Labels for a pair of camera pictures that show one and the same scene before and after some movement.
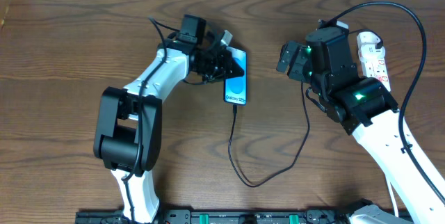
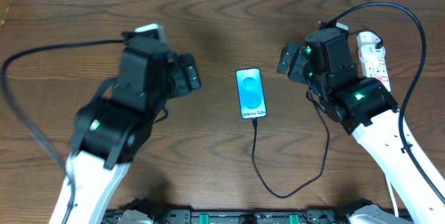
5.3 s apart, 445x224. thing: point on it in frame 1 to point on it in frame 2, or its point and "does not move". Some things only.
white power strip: x=377 y=69 does not move
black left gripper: x=220 y=63 to x=179 y=76
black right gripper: x=300 y=62 does not move
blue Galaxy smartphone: x=235 y=89 to x=250 y=93
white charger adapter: x=366 y=42 does not move
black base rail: x=223 y=216 does not move
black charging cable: x=302 y=144 to x=329 y=140
